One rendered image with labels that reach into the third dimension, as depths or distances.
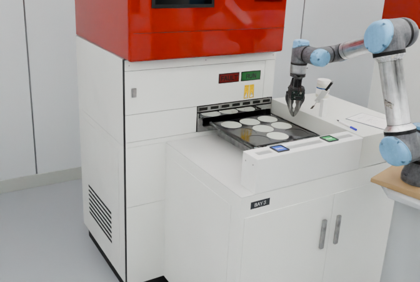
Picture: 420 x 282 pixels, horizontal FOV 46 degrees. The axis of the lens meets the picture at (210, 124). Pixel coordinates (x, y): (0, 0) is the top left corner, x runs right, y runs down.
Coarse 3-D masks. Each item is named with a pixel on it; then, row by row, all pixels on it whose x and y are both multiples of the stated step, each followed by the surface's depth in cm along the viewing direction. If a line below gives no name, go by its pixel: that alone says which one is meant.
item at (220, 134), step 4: (220, 132) 239; (220, 136) 239; (224, 136) 236; (228, 136) 233; (228, 140) 233; (232, 140) 230; (236, 140) 228; (236, 144) 228; (240, 144) 225; (240, 148) 226; (244, 148) 222; (248, 148) 220
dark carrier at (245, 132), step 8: (232, 120) 240; (280, 120) 243; (224, 128) 228; (232, 128) 228; (240, 128) 229; (248, 128) 229; (296, 128) 232; (240, 136) 218; (248, 136) 219; (256, 136) 219; (264, 136) 220; (296, 136) 222; (304, 136) 222; (256, 144) 210
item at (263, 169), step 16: (288, 144) 194; (304, 144) 196; (320, 144) 196; (336, 144) 198; (352, 144) 204; (256, 160) 179; (272, 160) 182; (288, 160) 187; (304, 160) 191; (320, 160) 196; (336, 160) 201; (352, 160) 207; (256, 176) 181; (272, 176) 185; (288, 176) 189; (304, 176) 194; (320, 176) 199; (256, 192) 183
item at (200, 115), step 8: (256, 104) 252; (264, 104) 253; (208, 112) 236; (216, 112) 239; (224, 112) 241; (232, 112) 244; (240, 112) 246; (200, 120) 235; (200, 128) 237; (208, 128) 239; (216, 128) 242
